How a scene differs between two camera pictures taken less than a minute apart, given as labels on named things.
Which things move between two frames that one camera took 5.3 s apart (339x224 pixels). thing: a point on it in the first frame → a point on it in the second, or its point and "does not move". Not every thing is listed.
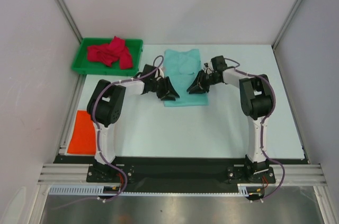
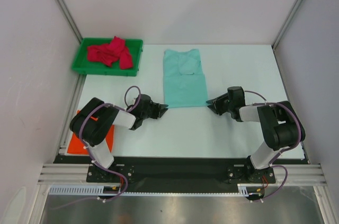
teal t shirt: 181,68 does not move
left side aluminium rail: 72,115 does not move
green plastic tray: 82,65 does not move
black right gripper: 204,80 → 218,104
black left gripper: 167,89 → 158,110
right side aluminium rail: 281,72 does not move
